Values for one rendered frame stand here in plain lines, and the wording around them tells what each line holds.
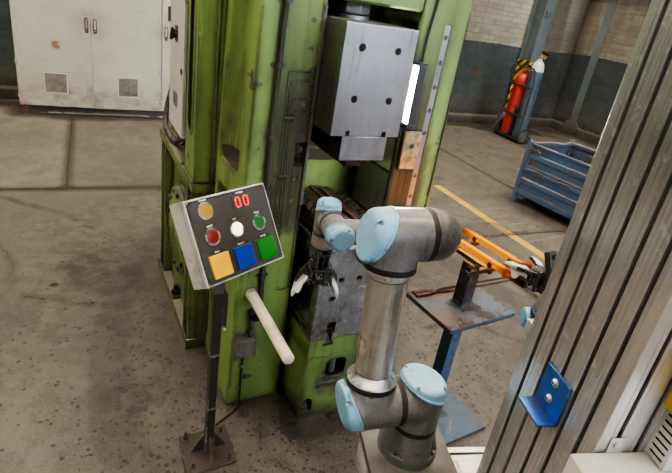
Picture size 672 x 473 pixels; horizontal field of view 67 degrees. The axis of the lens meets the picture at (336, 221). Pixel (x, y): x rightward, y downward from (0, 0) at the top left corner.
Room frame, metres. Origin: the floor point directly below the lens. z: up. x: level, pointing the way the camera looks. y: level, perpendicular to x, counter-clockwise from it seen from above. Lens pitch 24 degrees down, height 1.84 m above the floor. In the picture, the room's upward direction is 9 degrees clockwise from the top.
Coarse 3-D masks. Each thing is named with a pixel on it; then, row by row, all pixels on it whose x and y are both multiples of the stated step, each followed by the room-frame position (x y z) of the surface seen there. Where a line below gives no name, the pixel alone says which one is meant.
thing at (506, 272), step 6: (462, 240) 2.06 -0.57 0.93; (462, 246) 2.04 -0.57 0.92; (468, 246) 2.01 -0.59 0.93; (474, 252) 1.98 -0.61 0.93; (480, 252) 1.97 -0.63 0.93; (480, 258) 1.95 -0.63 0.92; (486, 258) 1.92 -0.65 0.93; (492, 258) 1.93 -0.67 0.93; (498, 264) 1.88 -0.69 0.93; (498, 270) 1.86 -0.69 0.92; (504, 270) 1.83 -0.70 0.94; (510, 270) 1.84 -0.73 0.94; (504, 276) 1.83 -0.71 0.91; (510, 276) 1.82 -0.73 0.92; (522, 276) 1.80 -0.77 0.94; (516, 282) 1.79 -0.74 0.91; (522, 282) 1.78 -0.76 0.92
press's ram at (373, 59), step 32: (352, 32) 1.84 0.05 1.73; (384, 32) 1.91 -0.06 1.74; (416, 32) 1.97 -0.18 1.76; (352, 64) 1.85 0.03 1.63; (384, 64) 1.92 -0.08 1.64; (320, 96) 1.94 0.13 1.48; (352, 96) 1.87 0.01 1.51; (384, 96) 1.93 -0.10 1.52; (320, 128) 1.91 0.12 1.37; (352, 128) 1.87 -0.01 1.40; (384, 128) 1.94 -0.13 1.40
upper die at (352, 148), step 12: (312, 132) 2.08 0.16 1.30; (324, 132) 1.98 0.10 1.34; (324, 144) 1.97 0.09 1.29; (336, 144) 1.88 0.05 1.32; (348, 144) 1.87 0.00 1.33; (360, 144) 1.90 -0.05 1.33; (372, 144) 1.92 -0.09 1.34; (384, 144) 1.95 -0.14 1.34; (336, 156) 1.87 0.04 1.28; (348, 156) 1.87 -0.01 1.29; (360, 156) 1.90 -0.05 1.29; (372, 156) 1.93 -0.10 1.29
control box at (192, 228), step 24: (240, 192) 1.58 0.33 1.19; (264, 192) 1.66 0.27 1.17; (192, 216) 1.40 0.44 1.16; (216, 216) 1.47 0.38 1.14; (240, 216) 1.54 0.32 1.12; (264, 216) 1.62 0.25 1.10; (192, 240) 1.37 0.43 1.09; (240, 240) 1.49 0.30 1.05; (192, 264) 1.37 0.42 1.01; (264, 264) 1.52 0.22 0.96
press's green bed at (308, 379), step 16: (288, 320) 2.00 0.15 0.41; (288, 336) 1.99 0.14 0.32; (304, 336) 1.84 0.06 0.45; (352, 336) 1.90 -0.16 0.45; (304, 352) 1.82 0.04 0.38; (320, 352) 1.82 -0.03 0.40; (336, 352) 1.86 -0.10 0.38; (352, 352) 1.91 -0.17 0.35; (288, 368) 1.95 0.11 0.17; (304, 368) 1.81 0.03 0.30; (320, 368) 1.88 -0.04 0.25; (336, 368) 1.98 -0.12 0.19; (288, 384) 1.92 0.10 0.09; (304, 384) 1.80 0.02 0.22; (320, 384) 1.89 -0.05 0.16; (288, 400) 1.90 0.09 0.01; (304, 400) 1.87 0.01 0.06; (320, 400) 1.85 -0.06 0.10; (304, 416) 1.81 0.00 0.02
